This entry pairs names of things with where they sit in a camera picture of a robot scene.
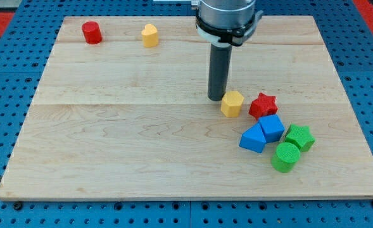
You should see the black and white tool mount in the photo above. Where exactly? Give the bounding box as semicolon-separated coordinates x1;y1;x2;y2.
195;11;263;48

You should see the blue triangle block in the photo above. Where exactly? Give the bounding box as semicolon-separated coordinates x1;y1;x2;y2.
239;123;267;153

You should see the red star block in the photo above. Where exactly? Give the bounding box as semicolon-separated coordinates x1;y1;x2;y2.
248;92;278;120

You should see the green star block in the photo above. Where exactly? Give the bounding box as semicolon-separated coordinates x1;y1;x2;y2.
284;124;315;152

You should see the yellow hexagon block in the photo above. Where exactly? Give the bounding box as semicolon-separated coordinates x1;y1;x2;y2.
220;91;244;118

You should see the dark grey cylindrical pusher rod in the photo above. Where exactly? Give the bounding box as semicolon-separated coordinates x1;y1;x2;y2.
207;44;232;101

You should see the blue cube block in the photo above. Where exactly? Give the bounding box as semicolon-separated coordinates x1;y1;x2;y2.
258;114;285;143

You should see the red cylinder block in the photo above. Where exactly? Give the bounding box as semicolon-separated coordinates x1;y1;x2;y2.
81;21;103;44

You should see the yellow heart block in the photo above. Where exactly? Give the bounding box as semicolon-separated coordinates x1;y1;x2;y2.
141;23;159;48

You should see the green cylinder block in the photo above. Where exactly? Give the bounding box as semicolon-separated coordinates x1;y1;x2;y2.
271;142;301;173

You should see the wooden board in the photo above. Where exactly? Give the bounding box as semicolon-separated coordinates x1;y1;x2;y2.
0;16;373;201

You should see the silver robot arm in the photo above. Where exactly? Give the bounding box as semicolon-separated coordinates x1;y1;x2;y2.
153;0;263;101

